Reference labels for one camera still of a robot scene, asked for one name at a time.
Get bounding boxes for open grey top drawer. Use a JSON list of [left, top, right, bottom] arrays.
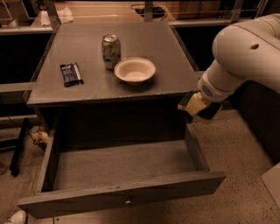
[[17, 110, 225, 219]]

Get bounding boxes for crumpled green soda can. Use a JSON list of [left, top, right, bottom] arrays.
[[101, 34, 121, 70]]

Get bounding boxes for white shoe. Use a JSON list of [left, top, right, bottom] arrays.
[[4, 210, 27, 224]]

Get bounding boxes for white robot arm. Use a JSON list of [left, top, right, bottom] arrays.
[[185, 13, 280, 116]]

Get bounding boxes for white panel on floor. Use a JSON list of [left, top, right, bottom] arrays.
[[262, 163, 280, 209]]

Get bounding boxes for dark blue snack packet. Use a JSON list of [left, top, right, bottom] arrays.
[[59, 62, 84, 88]]

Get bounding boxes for white cloth on back table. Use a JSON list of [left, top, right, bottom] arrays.
[[57, 7, 74, 24]]

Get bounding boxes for wooden back table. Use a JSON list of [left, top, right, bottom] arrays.
[[30, 0, 235, 29]]

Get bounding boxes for grey wooden cabinet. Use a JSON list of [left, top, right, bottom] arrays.
[[23, 21, 208, 130]]

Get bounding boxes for black pole on floor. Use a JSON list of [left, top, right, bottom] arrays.
[[10, 118, 29, 177]]

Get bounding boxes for crumpled paper on floor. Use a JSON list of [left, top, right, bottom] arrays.
[[31, 131, 49, 145]]

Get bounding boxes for black cables on back table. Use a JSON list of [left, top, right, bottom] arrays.
[[129, 3, 169, 21]]

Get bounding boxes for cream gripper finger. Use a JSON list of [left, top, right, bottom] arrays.
[[185, 92, 210, 116]]

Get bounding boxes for white paper bowl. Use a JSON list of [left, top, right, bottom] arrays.
[[114, 57, 156, 85]]

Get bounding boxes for green and yellow sponge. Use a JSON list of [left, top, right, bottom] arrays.
[[178, 91, 222, 123]]

